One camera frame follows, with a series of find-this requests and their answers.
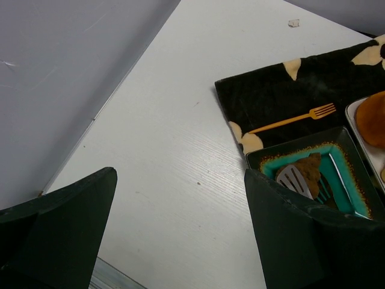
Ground aluminium table frame rail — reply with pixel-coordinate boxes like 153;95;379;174
88;257;146;289

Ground large sugared round bread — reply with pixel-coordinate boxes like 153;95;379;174
356;92;385;149

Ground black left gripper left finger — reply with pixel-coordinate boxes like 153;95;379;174
1;167;117;288

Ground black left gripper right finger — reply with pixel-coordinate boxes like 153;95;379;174
244;169;384;288

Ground orange plastic fork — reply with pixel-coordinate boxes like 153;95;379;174
249;103;336;134

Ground small white scrap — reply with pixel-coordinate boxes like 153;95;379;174
288;19;300;28

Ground golden croissant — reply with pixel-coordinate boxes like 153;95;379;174
380;168;385;182

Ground teal square plate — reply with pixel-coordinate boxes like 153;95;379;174
246;126;384;221

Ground brown chocolate croissant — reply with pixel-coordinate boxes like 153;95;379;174
276;152;321;197

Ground black floral placemat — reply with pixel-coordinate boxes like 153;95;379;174
215;36;384;155

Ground metal tongs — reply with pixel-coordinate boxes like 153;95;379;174
276;164;337;209

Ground white rectangular tray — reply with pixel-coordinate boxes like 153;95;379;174
345;98;384;193

